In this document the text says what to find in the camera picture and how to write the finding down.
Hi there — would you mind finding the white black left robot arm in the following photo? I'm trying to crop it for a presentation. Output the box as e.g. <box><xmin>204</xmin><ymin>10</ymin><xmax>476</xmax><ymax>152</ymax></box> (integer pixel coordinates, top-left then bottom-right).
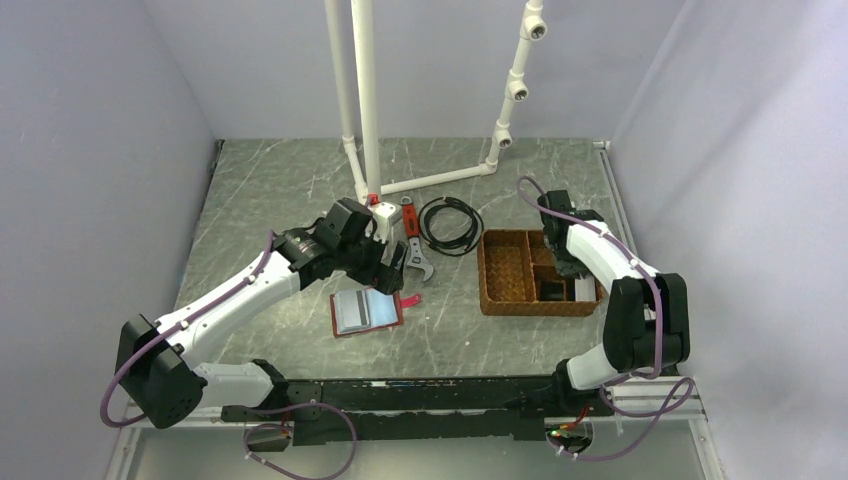
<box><xmin>100</xmin><ymin>228</ymin><xmax>408</xmax><ymax>429</ymax></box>

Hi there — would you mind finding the white PVC pipe frame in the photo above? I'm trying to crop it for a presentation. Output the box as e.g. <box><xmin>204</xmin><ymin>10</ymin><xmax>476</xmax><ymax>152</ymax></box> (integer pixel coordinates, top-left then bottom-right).
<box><xmin>324</xmin><ymin>0</ymin><xmax>548</xmax><ymax>203</ymax></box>

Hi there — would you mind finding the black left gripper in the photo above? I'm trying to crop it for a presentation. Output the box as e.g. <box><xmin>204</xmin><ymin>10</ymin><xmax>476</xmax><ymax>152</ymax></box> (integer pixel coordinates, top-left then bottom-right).
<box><xmin>337</xmin><ymin>227</ymin><xmax>408</xmax><ymax>294</ymax></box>

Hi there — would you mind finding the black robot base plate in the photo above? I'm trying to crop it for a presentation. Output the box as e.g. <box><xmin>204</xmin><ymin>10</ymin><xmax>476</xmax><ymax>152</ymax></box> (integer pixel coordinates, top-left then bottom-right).
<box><xmin>221</xmin><ymin>375</ymin><xmax>613</xmax><ymax>446</ymax></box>

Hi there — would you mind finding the black coiled cable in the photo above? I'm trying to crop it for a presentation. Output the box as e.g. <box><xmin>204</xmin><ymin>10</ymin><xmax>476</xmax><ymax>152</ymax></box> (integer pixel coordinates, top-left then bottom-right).
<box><xmin>418</xmin><ymin>195</ymin><xmax>484</xmax><ymax>257</ymax></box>

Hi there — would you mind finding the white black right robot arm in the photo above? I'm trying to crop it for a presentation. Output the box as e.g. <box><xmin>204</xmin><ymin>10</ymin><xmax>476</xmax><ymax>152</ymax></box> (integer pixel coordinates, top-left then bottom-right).
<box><xmin>537</xmin><ymin>190</ymin><xmax>691</xmax><ymax>415</ymax></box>

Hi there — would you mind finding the red card holder wallet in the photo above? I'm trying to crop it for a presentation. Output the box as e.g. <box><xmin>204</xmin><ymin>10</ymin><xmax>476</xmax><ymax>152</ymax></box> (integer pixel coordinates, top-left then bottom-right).
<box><xmin>330</xmin><ymin>288</ymin><xmax>422</xmax><ymax>337</ymax></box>

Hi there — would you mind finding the white cards stack in basket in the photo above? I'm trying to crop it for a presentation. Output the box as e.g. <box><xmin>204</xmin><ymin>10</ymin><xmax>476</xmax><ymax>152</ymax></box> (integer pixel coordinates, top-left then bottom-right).
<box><xmin>574</xmin><ymin>276</ymin><xmax>597</xmax><ymax>302</ymax></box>

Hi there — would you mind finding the brown woven divided basket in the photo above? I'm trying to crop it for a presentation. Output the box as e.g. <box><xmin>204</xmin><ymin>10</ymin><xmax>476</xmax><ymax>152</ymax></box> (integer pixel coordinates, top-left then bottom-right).
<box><xmin>477</xmin><ymin>229</ymin><xmax>605</xmax><ymax>317</ymax></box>

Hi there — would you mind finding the red handled adjustable wrench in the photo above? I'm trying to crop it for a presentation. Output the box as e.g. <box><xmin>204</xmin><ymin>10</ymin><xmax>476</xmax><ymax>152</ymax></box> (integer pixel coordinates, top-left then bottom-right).
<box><xmin>401</xmin><ymin>196</ymin><xmax>434</xmax><ymax>282</ymax></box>

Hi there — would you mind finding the aluminium rail frame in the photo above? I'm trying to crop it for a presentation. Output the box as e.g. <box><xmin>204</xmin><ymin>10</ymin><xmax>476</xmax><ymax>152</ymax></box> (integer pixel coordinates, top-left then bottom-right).
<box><xmin>105</xmin><ymin>140</ymin><xmax>727</xmax><ymax>480</ymax></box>

